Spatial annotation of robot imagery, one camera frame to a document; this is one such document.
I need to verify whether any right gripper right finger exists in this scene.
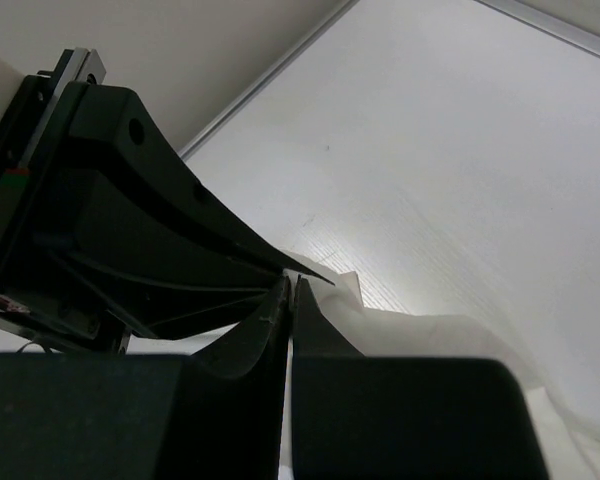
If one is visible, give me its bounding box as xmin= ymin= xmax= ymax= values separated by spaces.
xmin=290 ymin=279 xmax=549 ymax=479

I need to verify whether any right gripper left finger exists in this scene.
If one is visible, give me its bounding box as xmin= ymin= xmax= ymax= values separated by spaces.
xmin=0 ymin=278 xmax=290 ymax=479

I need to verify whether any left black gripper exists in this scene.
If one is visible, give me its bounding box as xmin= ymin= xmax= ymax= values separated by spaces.
xmin=0 ymin=48 xmax=315 ymax=353

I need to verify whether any white t shirt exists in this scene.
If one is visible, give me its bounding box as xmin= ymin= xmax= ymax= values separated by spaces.
xmin=194 ymin=252 xmax=600 ymax=480

